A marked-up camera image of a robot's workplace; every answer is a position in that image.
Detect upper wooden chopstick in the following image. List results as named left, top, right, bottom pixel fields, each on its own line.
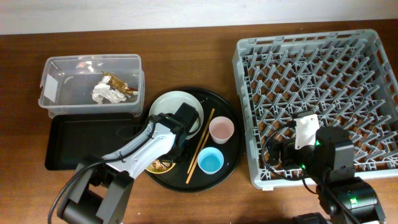
left=187, top=108, right=215, bottom=174

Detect golden wrapper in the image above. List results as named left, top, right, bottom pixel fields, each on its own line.
left=102, top=72, right=138, bottom=95

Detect black rectangular tray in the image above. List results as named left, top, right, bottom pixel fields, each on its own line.
left=45, top=113, right=142, bottom=170

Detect white tissue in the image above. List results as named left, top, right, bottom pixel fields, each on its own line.
left=91, top=76, right=127, bottom=104

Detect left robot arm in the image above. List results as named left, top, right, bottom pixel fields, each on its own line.
left=47, top=103, right=203, bottom=223

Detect round black tray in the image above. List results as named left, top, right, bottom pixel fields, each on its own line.
left=145, top=87, right=245, bottom=192

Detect lower wooden chopstick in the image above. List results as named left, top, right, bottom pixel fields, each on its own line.
left=185, top=131, right=210, bottom=184

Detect clear plastic bin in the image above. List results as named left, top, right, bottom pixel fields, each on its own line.
left=39, top=54, right=145, bottom=118

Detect pink cup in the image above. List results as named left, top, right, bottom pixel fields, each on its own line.
left=209, top=116, right=234, bottom=144

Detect grey dishwasher rack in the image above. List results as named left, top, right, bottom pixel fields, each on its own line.
left=232, top=29, right=397, bottom=190

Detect grey plate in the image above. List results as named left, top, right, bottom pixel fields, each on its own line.
left=149, top=91, right=204, bottom=140

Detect food scraps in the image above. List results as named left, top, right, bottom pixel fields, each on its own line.
left=147, top=159, right=172, bottom=172

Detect wooden chopstick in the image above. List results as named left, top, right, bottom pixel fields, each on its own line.
left=185, top=131, right=210, bottom=184
left=187, top=108, right=215, bottom=174

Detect blue cup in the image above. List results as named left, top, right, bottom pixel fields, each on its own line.
left=198, top=147, right=224, bottom=175

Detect yellow bowl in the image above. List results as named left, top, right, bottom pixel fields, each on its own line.
left=146, top=159, right=176, bottom=174

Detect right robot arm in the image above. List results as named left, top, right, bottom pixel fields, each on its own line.
left=261, top=126, right=386, bottom=223

